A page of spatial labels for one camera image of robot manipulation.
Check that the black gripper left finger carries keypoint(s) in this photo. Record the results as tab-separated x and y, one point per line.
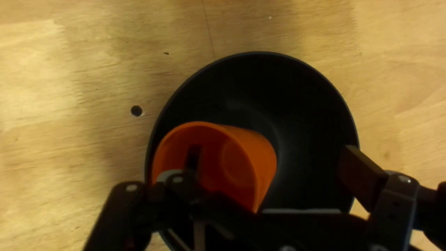
139	209

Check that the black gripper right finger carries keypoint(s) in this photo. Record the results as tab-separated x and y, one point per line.
394	199

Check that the orange plastic cup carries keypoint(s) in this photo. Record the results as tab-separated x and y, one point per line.
231	160

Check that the black bowl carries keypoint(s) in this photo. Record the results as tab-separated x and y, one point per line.
287	115

